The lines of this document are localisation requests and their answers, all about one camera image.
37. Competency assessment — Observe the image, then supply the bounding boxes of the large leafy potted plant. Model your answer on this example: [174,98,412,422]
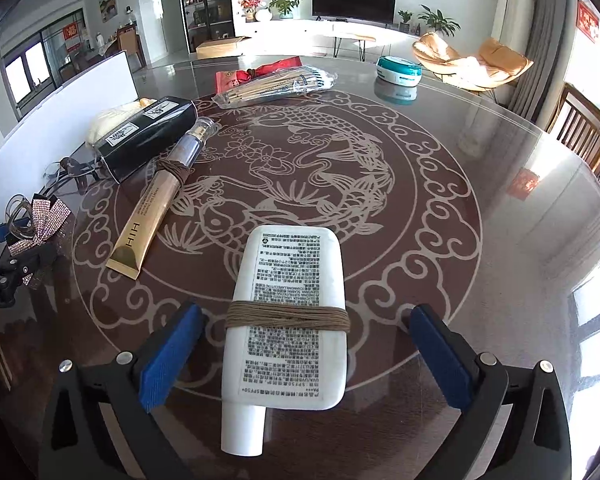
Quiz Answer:
[417,5,461,38]

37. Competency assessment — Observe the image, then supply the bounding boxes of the white lotion bottle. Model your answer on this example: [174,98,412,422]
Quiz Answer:
[220,225,352,457]

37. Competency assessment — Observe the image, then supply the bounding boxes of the white television console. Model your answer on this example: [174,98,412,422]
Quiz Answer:
[230,19,421,58]

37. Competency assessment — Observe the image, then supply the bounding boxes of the black television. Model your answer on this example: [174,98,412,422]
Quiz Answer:
[312,0,397,25]

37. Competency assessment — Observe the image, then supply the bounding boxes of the gold cosmetic tube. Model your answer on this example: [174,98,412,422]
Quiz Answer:
[105,116,218,281]

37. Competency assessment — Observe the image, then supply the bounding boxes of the brown cardboard carton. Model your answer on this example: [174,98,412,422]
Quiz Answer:
[195,36,252,59]

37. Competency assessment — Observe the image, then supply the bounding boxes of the small bench with hairpin legs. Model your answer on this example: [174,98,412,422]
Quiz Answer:
[331,32,377,61]

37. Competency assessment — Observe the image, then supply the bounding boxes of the orange lounge chair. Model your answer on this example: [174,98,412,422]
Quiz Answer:
[412,31,535,93]

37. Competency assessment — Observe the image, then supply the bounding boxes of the brown chair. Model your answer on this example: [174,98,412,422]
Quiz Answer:
[116,27,146,68]

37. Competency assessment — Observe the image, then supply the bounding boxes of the red flower arrangement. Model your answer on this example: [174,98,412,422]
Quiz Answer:
[237,0,265,22]

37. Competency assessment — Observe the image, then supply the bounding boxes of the rhinestone bow hair clip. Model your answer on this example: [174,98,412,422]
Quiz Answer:
[4,194,73,286]

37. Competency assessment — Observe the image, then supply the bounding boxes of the red packet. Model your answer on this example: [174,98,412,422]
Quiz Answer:
[215,56,303,95]

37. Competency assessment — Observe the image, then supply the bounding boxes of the covered standing air conditioner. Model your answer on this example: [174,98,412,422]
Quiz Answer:
[495,0,537,48]

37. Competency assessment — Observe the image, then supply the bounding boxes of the grey curtain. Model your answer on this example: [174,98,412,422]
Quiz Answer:
[507,0,578,126]

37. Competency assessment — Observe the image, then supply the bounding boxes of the green potted plant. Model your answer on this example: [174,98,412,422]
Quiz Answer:
[269,0,303,20]

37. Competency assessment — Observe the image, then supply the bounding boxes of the wooden dining chair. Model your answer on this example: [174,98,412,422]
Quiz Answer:
[547,82,600,181]

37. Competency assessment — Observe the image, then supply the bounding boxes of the red wall hanging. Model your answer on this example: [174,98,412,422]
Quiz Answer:
[575,0,600,43]

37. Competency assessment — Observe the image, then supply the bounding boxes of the cream knit cloth bundle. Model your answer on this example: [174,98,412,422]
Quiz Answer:
[87,100,146,143]

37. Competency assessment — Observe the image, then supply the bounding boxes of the teal round box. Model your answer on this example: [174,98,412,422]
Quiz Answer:
[376,55,424,88]

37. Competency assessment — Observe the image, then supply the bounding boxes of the rimless eyeglasses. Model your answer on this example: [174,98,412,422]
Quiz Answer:
[44,156,103,193]

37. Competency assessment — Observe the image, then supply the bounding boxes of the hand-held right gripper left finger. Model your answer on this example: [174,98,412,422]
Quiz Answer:
[39,301,206,480]

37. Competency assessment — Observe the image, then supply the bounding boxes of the white board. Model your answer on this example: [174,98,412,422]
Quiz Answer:
[0,50,141,176]

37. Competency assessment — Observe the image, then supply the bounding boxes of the dark glass display cabinet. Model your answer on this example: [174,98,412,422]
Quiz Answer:
[176,0,233,53]

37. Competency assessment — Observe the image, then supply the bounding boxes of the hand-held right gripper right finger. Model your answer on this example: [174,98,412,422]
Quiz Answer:
[409,304,573,480]

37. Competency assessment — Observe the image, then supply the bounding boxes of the black carton with white labels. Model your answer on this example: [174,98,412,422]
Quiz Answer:
[91,96,198,183]

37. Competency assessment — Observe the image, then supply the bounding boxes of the clear bag of chopsticks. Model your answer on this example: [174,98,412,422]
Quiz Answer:
[214,65,338,110]

